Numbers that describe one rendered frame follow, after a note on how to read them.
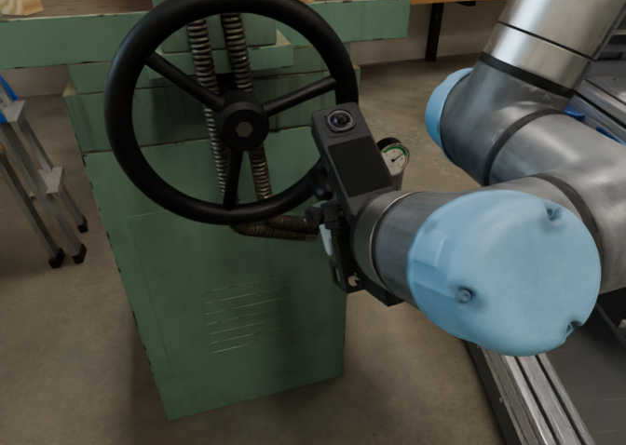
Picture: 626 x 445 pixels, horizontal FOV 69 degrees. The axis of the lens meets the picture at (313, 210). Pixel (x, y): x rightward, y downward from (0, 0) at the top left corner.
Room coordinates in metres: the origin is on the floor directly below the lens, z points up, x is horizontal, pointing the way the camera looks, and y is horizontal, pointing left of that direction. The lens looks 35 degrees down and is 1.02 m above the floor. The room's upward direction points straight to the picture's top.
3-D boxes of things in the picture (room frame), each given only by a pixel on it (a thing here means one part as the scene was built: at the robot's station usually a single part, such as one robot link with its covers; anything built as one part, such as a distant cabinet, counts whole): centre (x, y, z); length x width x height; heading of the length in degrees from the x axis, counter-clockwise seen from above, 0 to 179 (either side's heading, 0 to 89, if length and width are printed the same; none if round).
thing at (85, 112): (0.93, 0.21, 0.76); 0.57 x 0.45 x 0.09; 16
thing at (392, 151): (0.69, -0.13, 0.65); 0.06 x 0.04 x 0.08; 106
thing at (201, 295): (0.93, 0.22, 0.36); 0.58 x 0.45 x 0.71; 16
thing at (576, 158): (0.23, -0.18, 0.87); 0.11 x 0.11 x 0.08; 16
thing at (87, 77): (0.76, 0.16, 0.82); 0.40 x 0.21 x 0.04; 106
